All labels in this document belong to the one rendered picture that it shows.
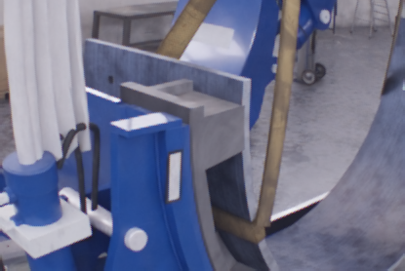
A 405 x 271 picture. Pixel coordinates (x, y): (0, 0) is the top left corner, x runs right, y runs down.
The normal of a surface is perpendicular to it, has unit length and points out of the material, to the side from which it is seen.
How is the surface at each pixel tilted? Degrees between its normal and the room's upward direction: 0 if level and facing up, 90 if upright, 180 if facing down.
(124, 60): 93
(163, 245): 90
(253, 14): 79
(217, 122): 90
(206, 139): 90
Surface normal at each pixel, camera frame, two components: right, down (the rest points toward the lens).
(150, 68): -0.70, 0.20
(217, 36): -0.63, -0.22
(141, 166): 0.71, 0.24
